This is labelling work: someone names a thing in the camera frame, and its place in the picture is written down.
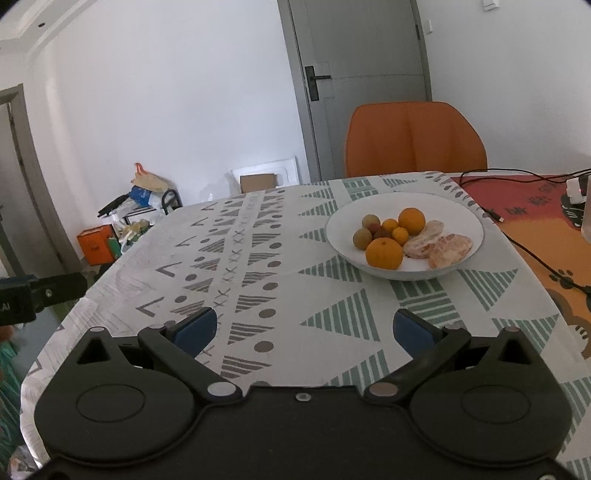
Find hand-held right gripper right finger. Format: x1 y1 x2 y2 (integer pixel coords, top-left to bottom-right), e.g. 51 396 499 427
363 308 544 404

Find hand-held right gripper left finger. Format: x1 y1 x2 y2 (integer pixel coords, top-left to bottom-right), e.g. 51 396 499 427
69 306 245 404

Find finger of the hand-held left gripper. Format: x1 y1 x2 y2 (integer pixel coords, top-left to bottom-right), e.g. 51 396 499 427
30 272 88 310

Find large orange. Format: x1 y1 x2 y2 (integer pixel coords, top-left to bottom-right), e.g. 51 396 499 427
365 237 404 271

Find white plate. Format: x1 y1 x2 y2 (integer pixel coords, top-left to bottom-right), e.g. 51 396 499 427
325 192 485 281

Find orange box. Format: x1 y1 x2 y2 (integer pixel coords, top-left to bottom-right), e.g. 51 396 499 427
76 224 122 267

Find peeled pomelo piece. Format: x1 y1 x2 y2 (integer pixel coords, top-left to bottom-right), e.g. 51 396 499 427
428 234 474 270
403 220 445 259

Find green patterned clothing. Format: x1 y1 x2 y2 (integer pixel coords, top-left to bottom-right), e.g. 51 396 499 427
0 339 23 446

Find black long tool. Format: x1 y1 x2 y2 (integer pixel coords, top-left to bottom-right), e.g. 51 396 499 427
97 194 133 219

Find patterned white tablecloth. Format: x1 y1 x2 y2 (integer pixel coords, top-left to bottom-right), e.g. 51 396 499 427
21 171 591 480

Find medium orange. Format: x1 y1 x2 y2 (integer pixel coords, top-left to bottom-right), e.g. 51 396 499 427
398 208 426 234

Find blue and white bag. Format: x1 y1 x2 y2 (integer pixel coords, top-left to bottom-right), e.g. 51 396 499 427
130 185 163 209

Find cardboard box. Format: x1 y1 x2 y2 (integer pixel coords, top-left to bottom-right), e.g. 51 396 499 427
239 173 278 195

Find white foam board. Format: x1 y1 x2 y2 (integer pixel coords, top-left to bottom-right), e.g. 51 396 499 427
228 156 300 198

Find orange chair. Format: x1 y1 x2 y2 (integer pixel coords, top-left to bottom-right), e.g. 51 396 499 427
345 102 489 178

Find white charger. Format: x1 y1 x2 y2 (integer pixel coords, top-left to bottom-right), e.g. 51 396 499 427
566 178 591 205

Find grey door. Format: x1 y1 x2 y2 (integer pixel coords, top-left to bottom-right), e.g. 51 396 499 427
277 0 435 184

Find grey door frame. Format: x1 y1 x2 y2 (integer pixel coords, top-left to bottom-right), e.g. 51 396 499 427
0 83 85 278

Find black looped handle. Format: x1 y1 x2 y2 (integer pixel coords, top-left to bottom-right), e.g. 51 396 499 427
161 189 184 216

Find tan bag with orange handles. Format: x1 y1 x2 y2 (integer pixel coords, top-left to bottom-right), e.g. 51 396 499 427
130 162 167 194

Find black door handle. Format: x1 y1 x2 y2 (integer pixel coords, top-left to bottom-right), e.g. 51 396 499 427
305 65 332 102

